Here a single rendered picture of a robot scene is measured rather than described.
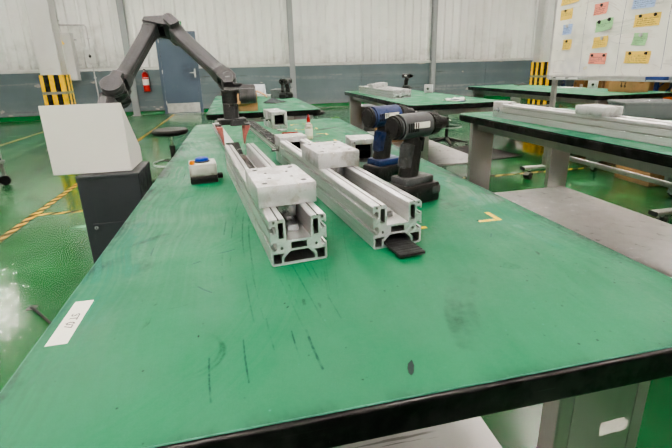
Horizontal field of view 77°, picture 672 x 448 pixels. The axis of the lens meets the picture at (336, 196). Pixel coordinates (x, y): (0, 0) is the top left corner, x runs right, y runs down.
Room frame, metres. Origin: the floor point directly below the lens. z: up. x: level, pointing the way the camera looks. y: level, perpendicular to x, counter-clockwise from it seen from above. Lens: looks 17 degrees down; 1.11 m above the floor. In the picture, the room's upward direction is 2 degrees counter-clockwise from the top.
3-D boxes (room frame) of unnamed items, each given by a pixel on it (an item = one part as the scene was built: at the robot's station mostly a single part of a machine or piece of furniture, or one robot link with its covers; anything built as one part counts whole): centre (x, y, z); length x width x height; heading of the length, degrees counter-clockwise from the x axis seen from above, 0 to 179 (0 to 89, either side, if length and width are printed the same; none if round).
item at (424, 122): (1.04, -0.22, 0.89); 0.20 x 0.08 x 0.22; 123
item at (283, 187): (0.83, 0.11, 0.87); 0.16 x 0.11 x 0.07; 19
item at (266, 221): (1.06, 0.20, 0.82); 0.80 x 0.10 x 0.09; 19
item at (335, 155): (1.12, 0.02, 0.87); 0.16 x 0.11 x 0.07; 19
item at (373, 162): (1.26, -0.17, 0.89); 0.20 x 0.08 x 0.22; 122
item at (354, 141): (1.46, -0.08, 0.83); 0.11 x 0.10 x 0.10; 99
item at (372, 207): (1.12, 0.02, 0.82); 0.80 x 0.10 x 0.09; 19
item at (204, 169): (1.29, 0.40, 0.81); 0.10 x 0.08 x 0.06; 109
